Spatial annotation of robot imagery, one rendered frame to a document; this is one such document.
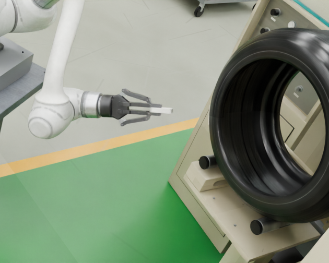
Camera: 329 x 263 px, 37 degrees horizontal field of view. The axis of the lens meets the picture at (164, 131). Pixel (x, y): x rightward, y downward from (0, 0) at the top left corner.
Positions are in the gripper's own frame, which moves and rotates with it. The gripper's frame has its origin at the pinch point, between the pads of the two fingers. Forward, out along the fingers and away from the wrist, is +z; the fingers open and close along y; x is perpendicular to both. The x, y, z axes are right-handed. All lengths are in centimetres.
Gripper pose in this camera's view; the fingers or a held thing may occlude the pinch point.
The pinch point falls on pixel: (161, 110)
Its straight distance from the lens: 161.6
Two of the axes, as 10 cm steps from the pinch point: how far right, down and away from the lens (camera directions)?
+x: -1.7, 1.8, -9.7
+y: -0.5, 9.8, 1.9
